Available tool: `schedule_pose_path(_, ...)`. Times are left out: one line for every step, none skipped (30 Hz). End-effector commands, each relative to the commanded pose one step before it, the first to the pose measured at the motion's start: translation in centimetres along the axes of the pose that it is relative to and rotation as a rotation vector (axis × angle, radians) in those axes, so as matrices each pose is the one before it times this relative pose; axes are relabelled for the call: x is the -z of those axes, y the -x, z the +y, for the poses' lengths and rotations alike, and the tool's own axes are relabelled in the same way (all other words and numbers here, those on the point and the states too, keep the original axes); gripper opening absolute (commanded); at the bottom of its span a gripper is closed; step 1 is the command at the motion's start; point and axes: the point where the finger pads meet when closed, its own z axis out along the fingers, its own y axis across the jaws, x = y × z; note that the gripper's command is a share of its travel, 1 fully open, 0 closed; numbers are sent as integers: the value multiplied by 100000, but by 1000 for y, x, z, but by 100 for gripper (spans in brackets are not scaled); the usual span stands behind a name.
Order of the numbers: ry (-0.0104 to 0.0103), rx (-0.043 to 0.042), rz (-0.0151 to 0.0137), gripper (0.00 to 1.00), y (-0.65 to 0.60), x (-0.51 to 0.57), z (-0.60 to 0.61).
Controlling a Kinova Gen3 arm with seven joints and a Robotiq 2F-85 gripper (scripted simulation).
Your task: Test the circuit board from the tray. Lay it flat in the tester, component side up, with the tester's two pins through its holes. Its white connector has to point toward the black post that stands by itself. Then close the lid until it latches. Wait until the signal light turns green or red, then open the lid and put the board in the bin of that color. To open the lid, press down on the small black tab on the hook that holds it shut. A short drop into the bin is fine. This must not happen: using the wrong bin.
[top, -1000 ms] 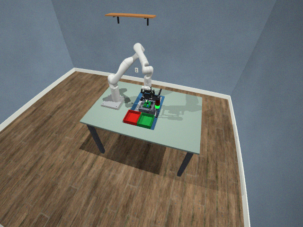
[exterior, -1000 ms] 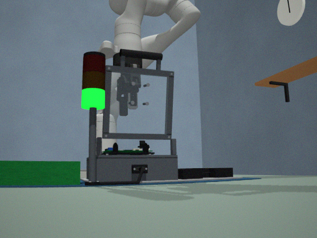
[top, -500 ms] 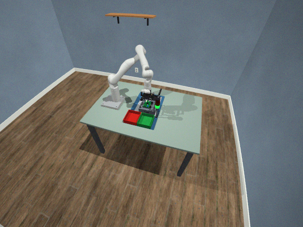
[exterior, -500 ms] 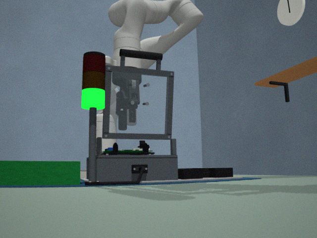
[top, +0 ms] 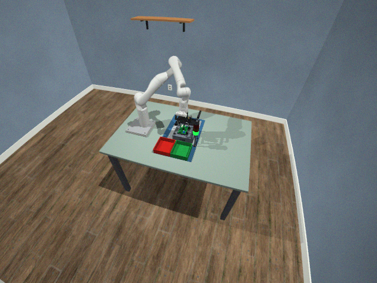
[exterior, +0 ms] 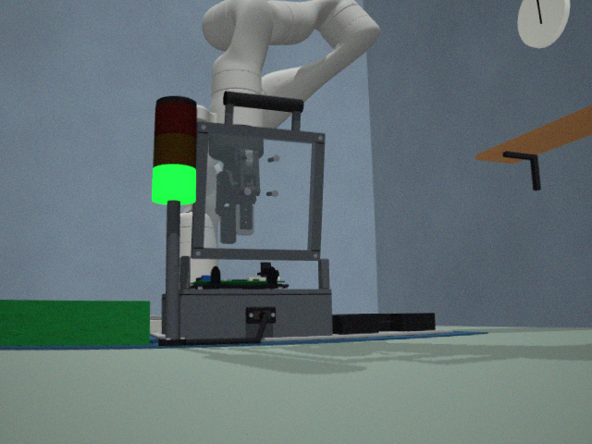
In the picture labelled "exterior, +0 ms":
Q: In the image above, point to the green circuit board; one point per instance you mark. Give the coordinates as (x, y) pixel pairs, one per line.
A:
(248, 281)

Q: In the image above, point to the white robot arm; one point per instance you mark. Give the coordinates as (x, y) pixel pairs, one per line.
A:
(243, 30)

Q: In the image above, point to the green bin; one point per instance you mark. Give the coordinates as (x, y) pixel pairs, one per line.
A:
(74, 323)

